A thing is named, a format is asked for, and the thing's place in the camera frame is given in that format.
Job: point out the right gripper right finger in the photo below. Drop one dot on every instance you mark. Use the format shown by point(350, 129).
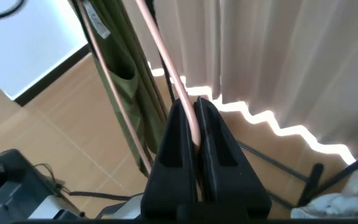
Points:
point(232, 193)

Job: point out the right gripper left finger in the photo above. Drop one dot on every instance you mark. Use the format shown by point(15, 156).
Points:
point(169, 193)

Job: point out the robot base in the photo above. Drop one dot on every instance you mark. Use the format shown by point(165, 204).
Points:
point(14, 186)

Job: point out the pink clothes hanger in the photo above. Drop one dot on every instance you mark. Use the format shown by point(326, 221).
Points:
point(173, 74)

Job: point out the beige curtain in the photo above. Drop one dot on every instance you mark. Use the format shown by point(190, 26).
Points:
point(291, 56)

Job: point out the green long-sleeved shirt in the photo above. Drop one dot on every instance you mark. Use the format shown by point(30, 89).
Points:
point(126, 90)

